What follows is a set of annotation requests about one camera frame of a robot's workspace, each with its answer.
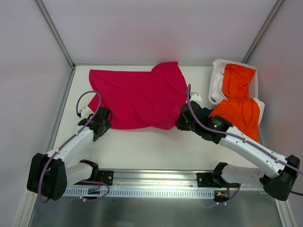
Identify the magenta t shirt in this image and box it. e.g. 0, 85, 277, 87
88, 61, 187, 130

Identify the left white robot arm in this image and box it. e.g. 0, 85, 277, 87
27, 107, 112, 201

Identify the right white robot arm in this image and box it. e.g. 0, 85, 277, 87
176, 101, 302, 201

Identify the white laundry basket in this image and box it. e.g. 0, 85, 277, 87
208, 58, 258, 105

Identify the white t shirt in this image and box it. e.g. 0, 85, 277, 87
210, 61, 266, 126

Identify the orange t shirt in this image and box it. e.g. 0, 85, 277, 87
209, 64, 260, 142

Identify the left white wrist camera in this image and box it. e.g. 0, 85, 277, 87
79, 106, 92, 115

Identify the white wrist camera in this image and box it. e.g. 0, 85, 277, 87
190, 92, 202, 102
79, 106, 92, 115

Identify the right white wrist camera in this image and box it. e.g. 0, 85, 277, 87
190, 92, 202, 102

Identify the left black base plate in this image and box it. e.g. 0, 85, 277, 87
66, 169, 114, 186

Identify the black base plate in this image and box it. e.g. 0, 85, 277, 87
66, 169, 114, 186
196, 172, 240, 188

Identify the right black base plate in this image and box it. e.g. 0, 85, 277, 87
196, 172, 240, 188

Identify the aluminium mounting rail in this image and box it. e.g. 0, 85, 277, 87
100, 165, 271, 190

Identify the white slotted cable duct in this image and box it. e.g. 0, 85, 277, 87
63, 186, 215, 200

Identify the left aluminium frame post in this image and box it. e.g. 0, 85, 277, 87
34, 0, 75, 69

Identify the aluminium frame post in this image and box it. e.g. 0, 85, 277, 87
34, 0, 75, 69
241, 0, 285, 63

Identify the right aluminium frame post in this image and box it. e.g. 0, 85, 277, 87
241, 0, 285, 63

